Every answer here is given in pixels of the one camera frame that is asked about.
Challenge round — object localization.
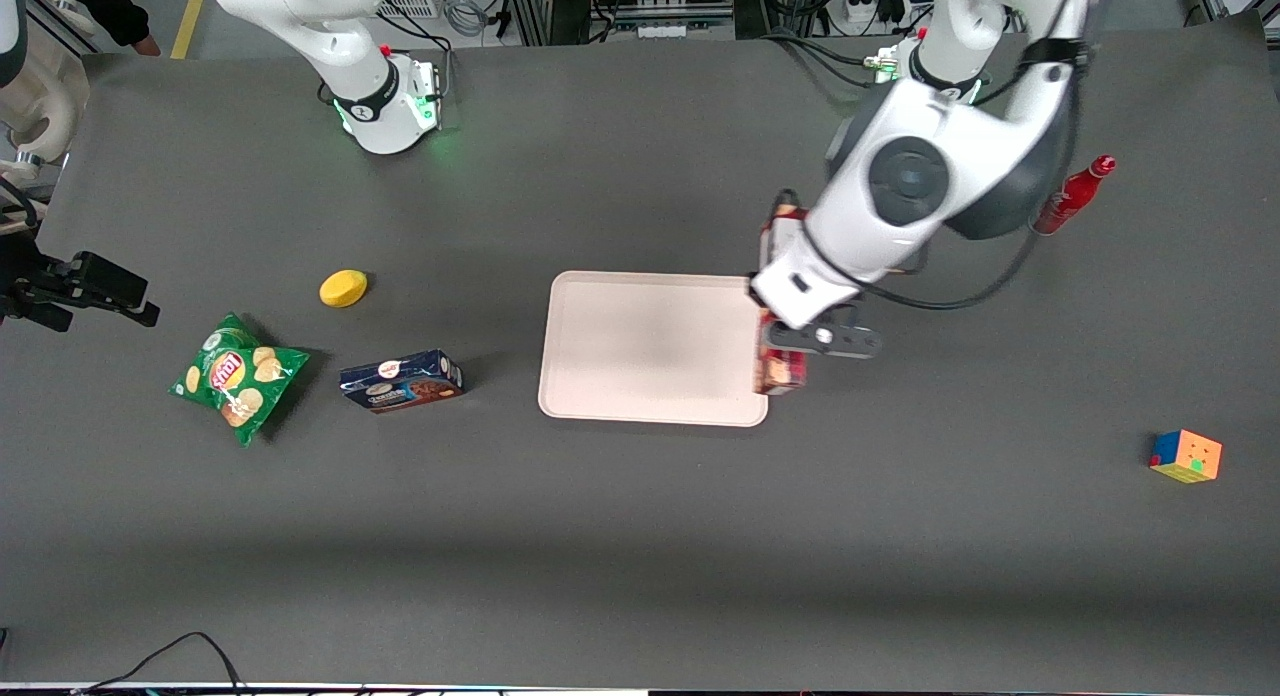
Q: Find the green chips bag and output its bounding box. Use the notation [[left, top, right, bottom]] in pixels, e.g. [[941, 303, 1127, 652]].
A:
[[168, 312, 312, 448]]

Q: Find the red cookie box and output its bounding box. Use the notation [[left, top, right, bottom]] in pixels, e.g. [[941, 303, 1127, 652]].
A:
[[752, 204, 810, 396]]

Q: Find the black base cable bundle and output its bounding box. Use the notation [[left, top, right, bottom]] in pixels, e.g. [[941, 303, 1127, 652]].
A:
[[762, 31, 881, 89]]

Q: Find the black loose cable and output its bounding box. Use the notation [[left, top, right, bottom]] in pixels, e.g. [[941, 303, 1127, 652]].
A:
[[84, 631, 249, 696]]

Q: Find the white power strip with plugs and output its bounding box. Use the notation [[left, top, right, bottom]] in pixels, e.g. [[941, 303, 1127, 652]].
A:
[[843, 0, 906, 34]]

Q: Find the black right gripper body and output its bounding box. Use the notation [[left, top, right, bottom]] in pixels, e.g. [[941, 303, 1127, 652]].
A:
[[0, 238, 73, 322]]

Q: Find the colourful puzzle cube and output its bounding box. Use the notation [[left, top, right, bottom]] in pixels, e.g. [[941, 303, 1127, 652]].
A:
[[1148, 429, 1223, 485]]

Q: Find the red bottle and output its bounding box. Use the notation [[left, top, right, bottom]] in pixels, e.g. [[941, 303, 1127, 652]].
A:
[[1032, 155, 1117, 237]]

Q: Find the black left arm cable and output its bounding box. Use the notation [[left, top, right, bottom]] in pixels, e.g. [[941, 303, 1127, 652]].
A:
[[775, 0, 1093, 313]]

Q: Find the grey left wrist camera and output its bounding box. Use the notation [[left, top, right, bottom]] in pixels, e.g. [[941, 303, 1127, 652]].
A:
[[808, 324, 884, 363]]

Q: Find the beige plastic tray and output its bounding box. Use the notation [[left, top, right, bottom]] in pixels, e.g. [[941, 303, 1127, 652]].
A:
[[538, 270, 770, 428]]

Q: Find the yellow lemon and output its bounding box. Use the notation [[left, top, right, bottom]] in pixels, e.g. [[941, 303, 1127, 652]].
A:
[[319, 269, 369, 308]]

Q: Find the grey coiled cable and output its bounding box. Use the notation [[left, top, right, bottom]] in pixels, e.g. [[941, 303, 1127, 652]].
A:
[[441, 0, 493, 38]]

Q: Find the blue cookie box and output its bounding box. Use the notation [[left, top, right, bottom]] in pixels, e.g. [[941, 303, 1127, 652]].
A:
[[339, 349, 465, 415]]

